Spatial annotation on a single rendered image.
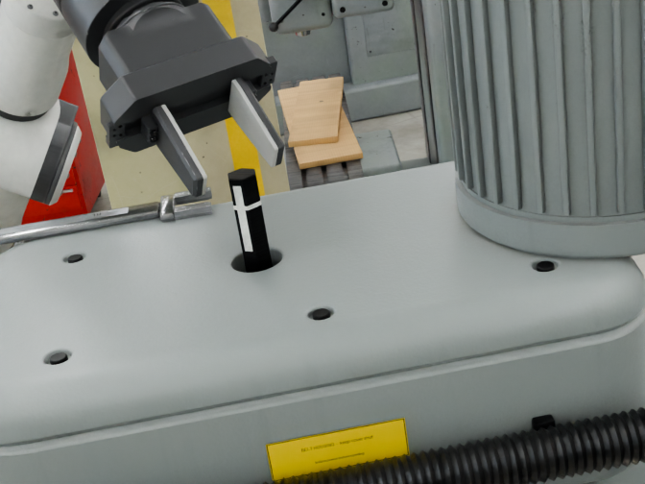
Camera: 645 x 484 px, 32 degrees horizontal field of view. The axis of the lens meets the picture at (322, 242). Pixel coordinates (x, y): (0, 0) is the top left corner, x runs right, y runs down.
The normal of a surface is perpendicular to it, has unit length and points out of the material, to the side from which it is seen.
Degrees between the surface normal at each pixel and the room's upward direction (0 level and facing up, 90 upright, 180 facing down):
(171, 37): 34
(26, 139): 62
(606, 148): 90
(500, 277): 0
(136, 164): 90
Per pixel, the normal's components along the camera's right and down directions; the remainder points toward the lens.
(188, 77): 0.14, -0.54
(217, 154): 0.13, 0.43
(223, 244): -0.14, -0.89
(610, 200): -0.11, 0.46
